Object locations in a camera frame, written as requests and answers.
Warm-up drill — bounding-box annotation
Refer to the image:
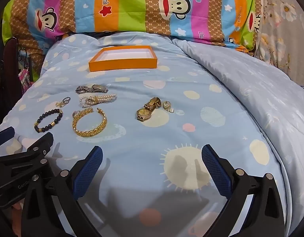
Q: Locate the orange shallow box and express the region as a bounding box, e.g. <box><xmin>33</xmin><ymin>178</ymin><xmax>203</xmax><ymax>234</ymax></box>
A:
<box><xmin>88</xmin><ymin>46</ymin><xmax>158</xmax><ymax>72</ymax></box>

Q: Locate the gold clasp silver ring keychain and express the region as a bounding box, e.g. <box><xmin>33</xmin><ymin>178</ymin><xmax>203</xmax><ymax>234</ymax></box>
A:
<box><xmin>56</xmin><ymin>97</ymin><xmax>71</xmax><ymax>108</ymax></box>

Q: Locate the pale blue leaf-print quilt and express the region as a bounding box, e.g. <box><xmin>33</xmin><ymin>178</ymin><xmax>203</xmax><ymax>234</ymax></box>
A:
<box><xmin>172</xmin><ymin>38</ymin><xmax>304</xmax><ymax>237</ymax></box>

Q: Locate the gold wrist watch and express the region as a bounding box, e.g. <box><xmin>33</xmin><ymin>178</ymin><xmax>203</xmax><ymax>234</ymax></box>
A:
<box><xmin>136</xmin><ymin>97</ymin><xmax>162</xmax><ymax>122</ymax></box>

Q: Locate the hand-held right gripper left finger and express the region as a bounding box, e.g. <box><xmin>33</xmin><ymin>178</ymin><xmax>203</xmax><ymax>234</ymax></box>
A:
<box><xmin>21</xmin><ymin>146</ymin><xmax>103</xmax><ymax>237</ymax></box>

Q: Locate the grey floral bed sheet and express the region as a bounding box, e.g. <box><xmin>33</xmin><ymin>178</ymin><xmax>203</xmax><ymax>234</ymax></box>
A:
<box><xmin>254</xmin><ymin>0</ymin><xmax>304</xmax><ymax>90</ymax></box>

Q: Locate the white pearl bracelet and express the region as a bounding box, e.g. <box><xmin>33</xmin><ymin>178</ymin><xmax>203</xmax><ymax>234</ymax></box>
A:
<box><xmin>80</xmin><ymin>93</ymin><xmax>117</xmax><ymax>108</ymax></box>

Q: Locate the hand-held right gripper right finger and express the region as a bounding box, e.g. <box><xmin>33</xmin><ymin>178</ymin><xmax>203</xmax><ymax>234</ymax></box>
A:
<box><xmin>201</xmin><ymin>144</ymin><xmax>285</xmax><ymax>237</ymax></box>

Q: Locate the black bead bracelet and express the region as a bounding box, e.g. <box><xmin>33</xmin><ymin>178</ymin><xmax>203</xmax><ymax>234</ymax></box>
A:
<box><xmin>34</xmin><ymin>109</ymin><xmax>64</xmax><ymax>133</ymax></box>

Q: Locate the gold chain bracelet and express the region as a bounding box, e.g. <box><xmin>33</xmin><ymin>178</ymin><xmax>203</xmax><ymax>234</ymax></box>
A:
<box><xmin>72</xmin><ymin>107</ymin><xmax>108</xmax><ymax>138</ymax></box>

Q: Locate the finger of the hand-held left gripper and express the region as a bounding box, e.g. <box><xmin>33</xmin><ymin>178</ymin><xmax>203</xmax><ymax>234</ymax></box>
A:
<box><xmin>0</xmin><ymin>126</ymin><xmax>16</xmax><ymax>144</ymax></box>
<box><xmin>0</xmin><ymin>132</ymin><xmax>55</xmax><ymax>204</ymax></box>

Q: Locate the person's left hand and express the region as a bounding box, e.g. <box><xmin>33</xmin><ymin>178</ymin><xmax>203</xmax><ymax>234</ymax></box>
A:
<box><xmin>11</xmin><ymin>201</ymin><xmax>24</xmax><ymax>236</ymax></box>

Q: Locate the large striped cartoon monkey pillow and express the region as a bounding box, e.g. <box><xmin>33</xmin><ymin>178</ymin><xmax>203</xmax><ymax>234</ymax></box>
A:
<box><xmin>3</xmin><ymin>0</ymin><xmax>241</xmax><ymax>63</ymax></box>

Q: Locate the small striped cartoon monkey pillow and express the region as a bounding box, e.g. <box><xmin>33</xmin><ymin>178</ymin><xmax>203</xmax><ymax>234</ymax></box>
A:
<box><xmin>221</xmin><ymin>0</ymin><xmax>265</xmax><ymax>55</ymax></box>

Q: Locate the dark brown wooden object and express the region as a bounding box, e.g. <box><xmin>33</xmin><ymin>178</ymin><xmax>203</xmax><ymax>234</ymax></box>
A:
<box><xmin>3</xmin><ymin>37</ymin><xmax>20</xmax><ymax>99</ymax></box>

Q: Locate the silver metal watch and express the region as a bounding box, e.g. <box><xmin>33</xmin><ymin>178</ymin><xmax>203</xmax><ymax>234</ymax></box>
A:
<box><xmin>75</xmin><ymin>84</ymin><xmax>107</xmax><ymax>95</ymax></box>

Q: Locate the blue dotted quilt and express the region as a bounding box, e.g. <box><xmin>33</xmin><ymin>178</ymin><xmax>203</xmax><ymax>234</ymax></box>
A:
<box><xmin>0</xmin><ymin>32</ymin><xmax>291</xmax><ymax>237</ymax></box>

